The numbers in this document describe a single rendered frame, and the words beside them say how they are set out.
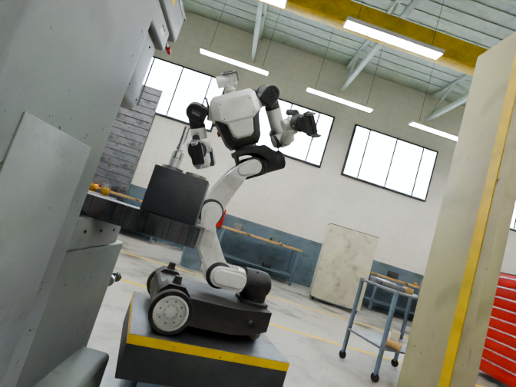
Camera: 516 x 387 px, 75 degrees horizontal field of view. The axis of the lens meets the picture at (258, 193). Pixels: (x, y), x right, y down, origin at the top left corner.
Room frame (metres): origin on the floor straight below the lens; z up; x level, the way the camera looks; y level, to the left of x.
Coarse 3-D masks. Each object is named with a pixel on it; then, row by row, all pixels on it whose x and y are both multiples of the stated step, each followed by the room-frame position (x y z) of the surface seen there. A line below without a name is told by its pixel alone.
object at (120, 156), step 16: (144, 96) 8.64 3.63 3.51; (160, 96) 8.66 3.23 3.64; (128, 112) 8.63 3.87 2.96; (144, 112) 8.65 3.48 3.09; (112, 128) 8.62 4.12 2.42; (128, 128) 8.64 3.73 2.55; (144, 128) 8.66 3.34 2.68; (112, 144) 8.62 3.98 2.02; (128, 144) 8.64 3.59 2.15; (144, 144) 8.74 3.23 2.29; (112, 160) 8.63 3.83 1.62; (128, 160) 8.65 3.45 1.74; (96, 176) 8.62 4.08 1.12; (112, 176) 8.64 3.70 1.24; (128, 176) 8.66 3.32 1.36
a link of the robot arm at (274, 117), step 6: (270, 114) 1.90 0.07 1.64; (276, 114) 1.90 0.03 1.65; (282, 114) 1.93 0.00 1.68; (270, 120) 1.92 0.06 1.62; (276, 120) 1.91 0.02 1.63; (270, 126) 1.96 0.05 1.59; (276, 126) 1.93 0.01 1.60; (270, 132) 1.97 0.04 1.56; (276, 132) 1.95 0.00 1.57; (270, 138) 1.98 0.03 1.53; (294, 138) 1.97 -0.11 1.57; (276, 144) 1.94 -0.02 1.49
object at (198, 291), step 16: (160, 272) 1.95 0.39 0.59; (176, 272) 1.98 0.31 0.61; (256, 272) 1.97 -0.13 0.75; (160, 288) 1.63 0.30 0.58; (176, 288) 1.64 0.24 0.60; (192, 288) 1.90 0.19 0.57; (208, 288) 2.03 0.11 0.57; (256, 288) 1.93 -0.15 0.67; (192, 304) 1.68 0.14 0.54; (208, 304) 1.70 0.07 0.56; (224, 304) 1.76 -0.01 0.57; (240, 304) 1.87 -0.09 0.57; (256, 304) 1.91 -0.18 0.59; (192, 320) 1.68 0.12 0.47; (208, 320) 1.71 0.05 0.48; (224, 320) 1.73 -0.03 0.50; (240, 320) 1.77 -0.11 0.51; (256, 320) 1.83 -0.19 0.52
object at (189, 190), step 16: (160, 176) 1.32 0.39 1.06; (176, 176) 1.32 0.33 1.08; (192, 176) 1.33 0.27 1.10; (160, 192) 1.32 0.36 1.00; (176, 192) 1.32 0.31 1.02; (192, 192) 1.33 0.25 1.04; (144, 208) 1.32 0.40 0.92; (160, 208) 1.32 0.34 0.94; (176, 208) 1.32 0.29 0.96; (192, 208) 1.33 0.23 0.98; (192, 224) 1.33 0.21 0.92
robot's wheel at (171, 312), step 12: (156, 300) 1.56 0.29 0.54; (168, 300) 1.59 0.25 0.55; (180, 300) 1.61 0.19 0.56; (156, 312) 1.58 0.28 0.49; (168, 312) 1.60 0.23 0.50; (180, 312) 1.62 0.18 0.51; (192, 312) 1.62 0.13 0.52; (156, 324) 1.57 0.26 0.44; (168, 324) 1.60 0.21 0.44; (180, 324) 1.60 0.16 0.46
